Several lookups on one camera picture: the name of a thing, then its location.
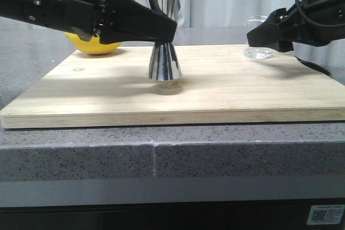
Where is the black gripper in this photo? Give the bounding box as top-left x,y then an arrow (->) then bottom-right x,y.
65,0 -> 177,44
247,0 -> 344,52

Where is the clear glass measuring beaker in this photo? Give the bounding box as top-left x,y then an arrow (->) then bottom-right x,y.
244,15 -> 273,60

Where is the silver metal jigger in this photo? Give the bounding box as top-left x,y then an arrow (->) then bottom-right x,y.
148,0 -> 182,81

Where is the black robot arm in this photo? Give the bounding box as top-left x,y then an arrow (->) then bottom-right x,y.
1,0 -> 177,44

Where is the yellow lemon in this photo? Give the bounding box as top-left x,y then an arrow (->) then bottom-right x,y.
65,32 -> 122,55

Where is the light wooden cutting board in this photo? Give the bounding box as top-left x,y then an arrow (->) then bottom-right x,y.
1,45 -> 344,129

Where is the white QR code label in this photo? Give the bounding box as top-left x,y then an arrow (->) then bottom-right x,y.
307,205 -> 344,225

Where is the black board strap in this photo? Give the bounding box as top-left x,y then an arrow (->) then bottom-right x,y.
293,55 -> 334,77

